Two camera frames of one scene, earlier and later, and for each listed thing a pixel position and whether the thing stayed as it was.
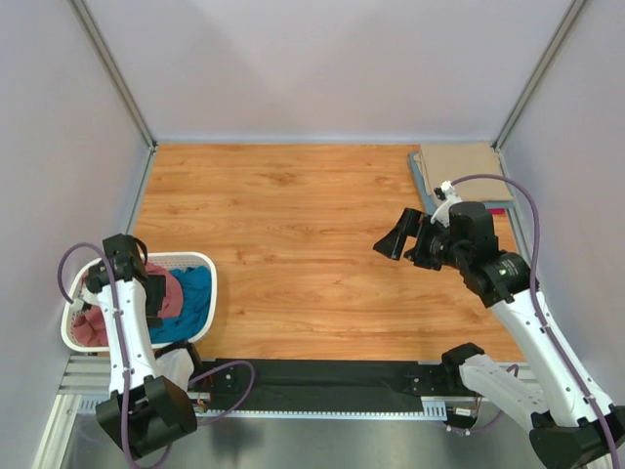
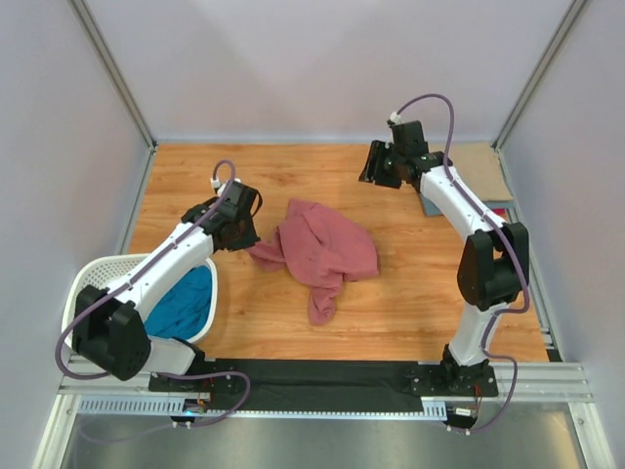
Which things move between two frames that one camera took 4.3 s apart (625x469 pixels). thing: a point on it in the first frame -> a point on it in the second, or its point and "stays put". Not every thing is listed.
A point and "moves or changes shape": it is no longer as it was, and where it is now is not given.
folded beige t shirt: [443, 162] stays put
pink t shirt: [91, 327] moves or changes shape
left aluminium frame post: [112, 69] stays put
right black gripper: [416, 239] -> [377, 163]
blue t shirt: [193, 318] stays put
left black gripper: [154, 297] -> [242, 237]
